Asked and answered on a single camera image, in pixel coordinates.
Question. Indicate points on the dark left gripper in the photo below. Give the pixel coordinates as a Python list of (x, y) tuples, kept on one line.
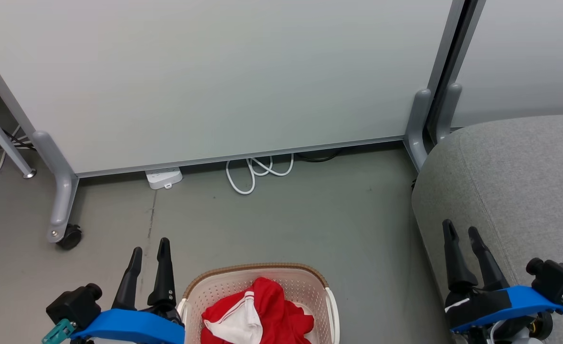
[(169, 312)]

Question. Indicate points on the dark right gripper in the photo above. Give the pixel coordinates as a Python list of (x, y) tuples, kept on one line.
[(477, 303)]

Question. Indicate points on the red and white garment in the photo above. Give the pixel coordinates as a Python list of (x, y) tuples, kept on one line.
[(274, 306)]

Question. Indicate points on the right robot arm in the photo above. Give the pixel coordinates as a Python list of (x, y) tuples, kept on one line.
[(525, 329)]

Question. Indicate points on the grey fabric sofa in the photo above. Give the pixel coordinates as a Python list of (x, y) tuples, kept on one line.
[(515, 191)]

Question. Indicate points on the black caster wheel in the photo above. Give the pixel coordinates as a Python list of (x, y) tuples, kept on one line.
[(71, 237)]

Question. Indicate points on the small white power strip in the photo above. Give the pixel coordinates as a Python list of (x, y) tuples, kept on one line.
[(163, 177)]

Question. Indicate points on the grey partition leg with caster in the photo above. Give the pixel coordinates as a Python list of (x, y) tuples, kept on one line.
[(64, 191)]

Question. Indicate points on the cream perforated laundry basket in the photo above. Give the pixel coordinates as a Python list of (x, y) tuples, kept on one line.
[(305, 286)]

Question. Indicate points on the white mobile partition panel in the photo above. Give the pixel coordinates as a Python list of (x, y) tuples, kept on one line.
[(214, 71)]

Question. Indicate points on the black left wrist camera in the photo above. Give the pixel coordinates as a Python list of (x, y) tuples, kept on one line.
[(73, 306)]

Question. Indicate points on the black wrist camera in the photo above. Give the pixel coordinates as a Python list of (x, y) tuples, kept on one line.
[(558, 279), (73, 306)]

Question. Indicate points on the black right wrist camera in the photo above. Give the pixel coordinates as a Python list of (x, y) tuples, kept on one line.
[(558, 279)]

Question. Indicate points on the teal left camera connector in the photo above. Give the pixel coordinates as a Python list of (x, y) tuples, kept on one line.
[(59, 332)]

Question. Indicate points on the white partition panel grey frame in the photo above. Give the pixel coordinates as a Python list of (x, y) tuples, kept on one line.
[(525, 57)]

